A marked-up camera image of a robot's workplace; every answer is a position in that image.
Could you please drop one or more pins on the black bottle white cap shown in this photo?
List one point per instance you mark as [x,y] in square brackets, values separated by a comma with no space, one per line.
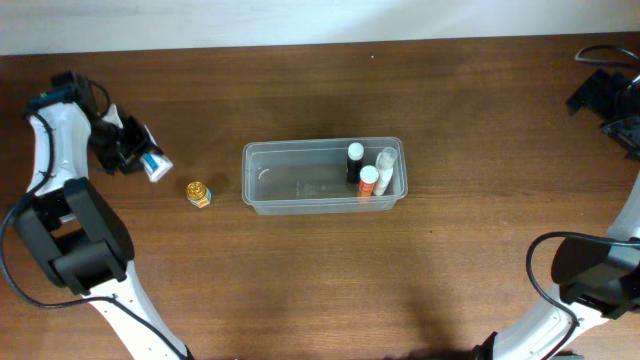
[355,154]

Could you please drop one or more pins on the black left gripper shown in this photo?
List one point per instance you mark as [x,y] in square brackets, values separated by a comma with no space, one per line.
[129,151]

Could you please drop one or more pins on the white Panadol box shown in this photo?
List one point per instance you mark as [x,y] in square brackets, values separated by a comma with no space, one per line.
[155,165]

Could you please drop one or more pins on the small gold-lid balm jar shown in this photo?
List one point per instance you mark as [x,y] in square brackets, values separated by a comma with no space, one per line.
[198,194]

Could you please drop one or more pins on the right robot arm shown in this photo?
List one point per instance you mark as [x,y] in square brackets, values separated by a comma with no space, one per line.
[595,279]

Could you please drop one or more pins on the orange Redoxon tube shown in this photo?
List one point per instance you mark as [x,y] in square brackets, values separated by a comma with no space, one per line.
[368,177]

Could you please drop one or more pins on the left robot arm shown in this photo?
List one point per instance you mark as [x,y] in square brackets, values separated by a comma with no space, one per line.
[76,238]

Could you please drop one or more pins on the clear plastic container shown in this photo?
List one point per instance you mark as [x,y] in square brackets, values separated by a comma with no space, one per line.
[298,177]

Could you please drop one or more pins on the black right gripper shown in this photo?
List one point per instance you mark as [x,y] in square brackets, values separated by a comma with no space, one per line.
[593,93]

